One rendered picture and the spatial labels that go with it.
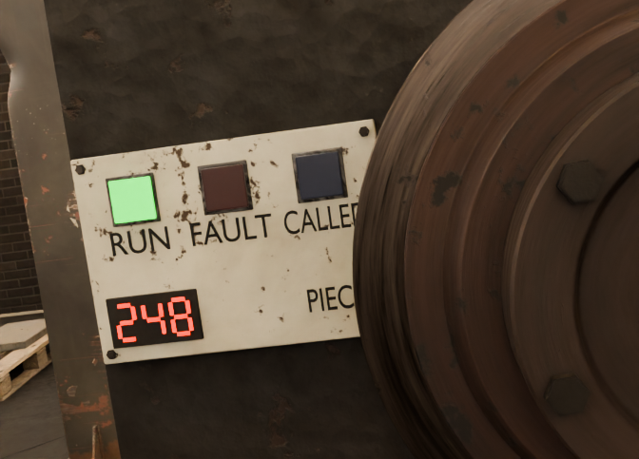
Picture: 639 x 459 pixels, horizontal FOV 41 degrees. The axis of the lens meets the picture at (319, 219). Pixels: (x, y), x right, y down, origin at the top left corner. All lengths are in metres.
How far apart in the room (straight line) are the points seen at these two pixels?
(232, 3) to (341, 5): 0.09
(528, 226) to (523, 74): 0.11
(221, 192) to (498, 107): 0.26
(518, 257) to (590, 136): 0.08
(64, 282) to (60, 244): 0.15
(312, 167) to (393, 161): 0.14
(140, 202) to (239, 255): 0.09
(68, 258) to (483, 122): 2.92
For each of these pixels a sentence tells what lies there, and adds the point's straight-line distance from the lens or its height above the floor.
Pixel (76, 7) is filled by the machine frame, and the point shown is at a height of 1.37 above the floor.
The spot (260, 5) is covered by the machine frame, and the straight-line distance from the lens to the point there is 0.74.
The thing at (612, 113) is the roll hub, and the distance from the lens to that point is 0.50.
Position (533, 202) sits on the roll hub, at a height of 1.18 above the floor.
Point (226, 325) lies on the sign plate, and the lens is 0.74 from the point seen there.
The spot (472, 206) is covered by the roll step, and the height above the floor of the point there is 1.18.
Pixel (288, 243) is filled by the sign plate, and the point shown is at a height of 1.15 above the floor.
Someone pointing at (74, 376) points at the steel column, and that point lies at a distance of 3.50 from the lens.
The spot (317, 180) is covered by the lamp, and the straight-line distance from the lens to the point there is 0.71.
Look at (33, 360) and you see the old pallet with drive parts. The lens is 5.42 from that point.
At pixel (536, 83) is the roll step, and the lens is 0.55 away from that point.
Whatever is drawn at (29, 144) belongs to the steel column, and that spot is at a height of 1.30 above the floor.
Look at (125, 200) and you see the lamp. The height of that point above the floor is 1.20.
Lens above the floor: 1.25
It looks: 7 degrees down
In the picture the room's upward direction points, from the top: 8 degrees counter-clockwise
